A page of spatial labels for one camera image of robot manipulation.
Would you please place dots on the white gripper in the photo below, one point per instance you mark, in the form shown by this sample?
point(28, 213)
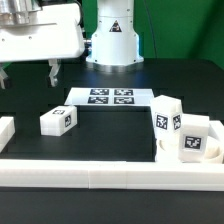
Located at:
point(32, 32)

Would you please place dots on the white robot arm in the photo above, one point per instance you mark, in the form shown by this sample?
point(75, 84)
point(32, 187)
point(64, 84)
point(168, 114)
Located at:
point(114, 46)

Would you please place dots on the white paper marker sheet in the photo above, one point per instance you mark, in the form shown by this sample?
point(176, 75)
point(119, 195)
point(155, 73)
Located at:
point(109, 96)

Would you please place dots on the white U-shaped fence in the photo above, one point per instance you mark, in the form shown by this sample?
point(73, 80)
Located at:
point(114, 175)

